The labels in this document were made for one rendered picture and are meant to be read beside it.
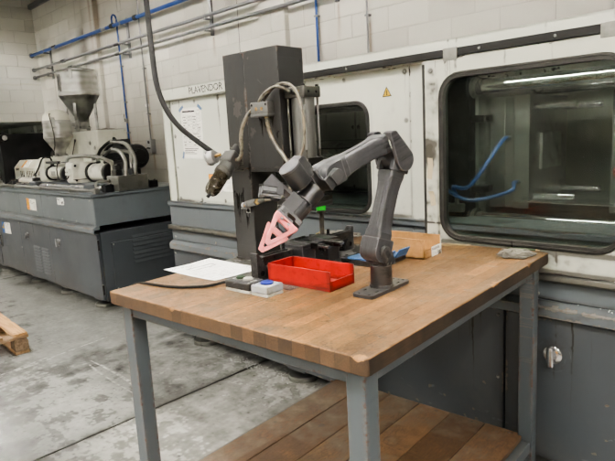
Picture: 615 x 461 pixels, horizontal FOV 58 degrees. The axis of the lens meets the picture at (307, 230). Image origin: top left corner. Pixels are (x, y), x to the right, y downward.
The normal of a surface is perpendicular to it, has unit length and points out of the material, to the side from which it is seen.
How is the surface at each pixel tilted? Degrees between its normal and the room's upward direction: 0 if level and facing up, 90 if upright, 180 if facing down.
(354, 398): 90
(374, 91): 90
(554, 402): 90
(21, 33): 90
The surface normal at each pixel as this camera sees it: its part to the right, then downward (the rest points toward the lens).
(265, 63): -0.65, 0.16
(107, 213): 0.72, 0.08
